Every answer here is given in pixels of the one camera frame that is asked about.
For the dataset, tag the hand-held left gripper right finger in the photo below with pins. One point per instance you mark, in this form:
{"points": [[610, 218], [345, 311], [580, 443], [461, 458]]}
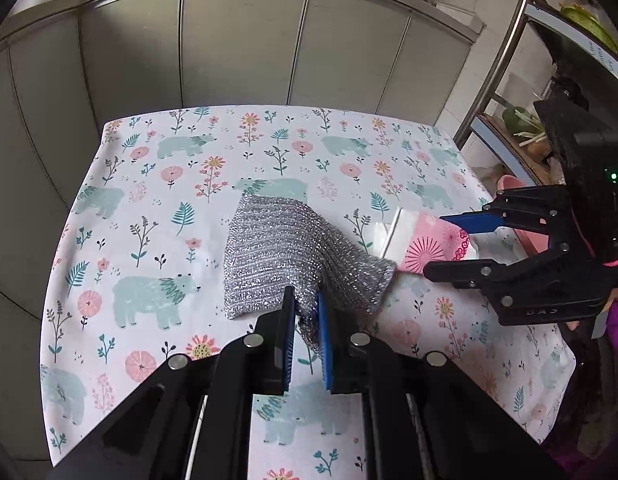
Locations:
{"points": [[325, 345]]}

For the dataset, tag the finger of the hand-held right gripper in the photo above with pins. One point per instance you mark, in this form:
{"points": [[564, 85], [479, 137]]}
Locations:
{"points": [[529, 207], [489, 271]]}

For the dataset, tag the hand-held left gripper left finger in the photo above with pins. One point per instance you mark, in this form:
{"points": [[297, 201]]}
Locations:
{"points": [[289, 340]]}

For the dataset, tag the pink plastic bowl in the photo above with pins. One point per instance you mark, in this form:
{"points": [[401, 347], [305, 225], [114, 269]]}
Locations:
{"points": [[511, 182]]}

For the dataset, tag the pink patterned packet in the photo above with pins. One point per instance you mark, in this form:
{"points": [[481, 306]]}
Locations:
{"points": [[429, 247]]}

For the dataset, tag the silver glitter scouring cloth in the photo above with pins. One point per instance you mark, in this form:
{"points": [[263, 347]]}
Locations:
{"points": [[289, 255]]}

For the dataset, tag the cardboard shelf liner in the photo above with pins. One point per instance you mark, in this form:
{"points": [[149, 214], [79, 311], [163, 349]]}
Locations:
{"points": [[531, 167]]}

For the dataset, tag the green vegetable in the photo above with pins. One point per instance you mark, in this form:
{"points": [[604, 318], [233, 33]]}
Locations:
{"points": [[513, 119]]}

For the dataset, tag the clear plastic container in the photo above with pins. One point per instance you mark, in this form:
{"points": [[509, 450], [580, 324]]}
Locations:
{"points": [[509, 95]]}

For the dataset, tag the purple garment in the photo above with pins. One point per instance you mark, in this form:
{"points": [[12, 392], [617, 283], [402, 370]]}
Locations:
{"points": [[616, 345]]}

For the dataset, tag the metal shelf rack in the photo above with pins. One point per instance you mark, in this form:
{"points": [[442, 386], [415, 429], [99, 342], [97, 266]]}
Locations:
{"points": [[511, 35]]}

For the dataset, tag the green plastic colander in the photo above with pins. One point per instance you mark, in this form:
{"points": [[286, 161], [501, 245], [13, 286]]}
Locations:
{"points": [[589, 22]]}

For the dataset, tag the floral bear print tablecloth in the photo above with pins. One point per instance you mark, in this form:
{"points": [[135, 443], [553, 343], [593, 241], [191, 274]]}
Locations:
{"points": [[154, 210]]}

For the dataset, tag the grey kitchen cabinets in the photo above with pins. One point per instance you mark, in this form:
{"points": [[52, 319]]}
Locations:
{"points": [[239, 45]]}

